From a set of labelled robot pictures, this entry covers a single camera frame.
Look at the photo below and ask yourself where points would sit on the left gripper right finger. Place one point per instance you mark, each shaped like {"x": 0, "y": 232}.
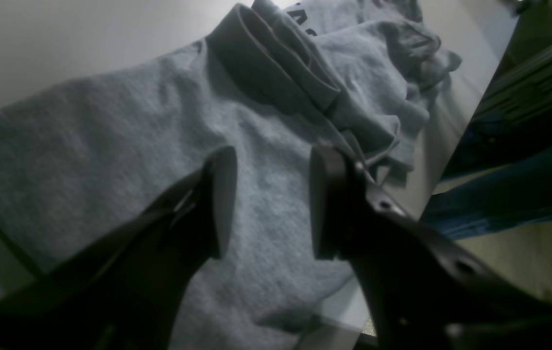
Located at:
{"x": 423, "y": 291}

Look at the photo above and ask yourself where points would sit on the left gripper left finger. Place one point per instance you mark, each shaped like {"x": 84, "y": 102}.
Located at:
{"x": 123, "y": 292}

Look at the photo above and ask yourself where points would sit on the grey T-shirt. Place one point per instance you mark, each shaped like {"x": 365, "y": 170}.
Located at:
{"x": 81, "y": 158}

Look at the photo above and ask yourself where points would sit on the blue fabric beside table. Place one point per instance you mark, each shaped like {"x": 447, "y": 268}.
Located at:
{"x": 504, "y": 199}

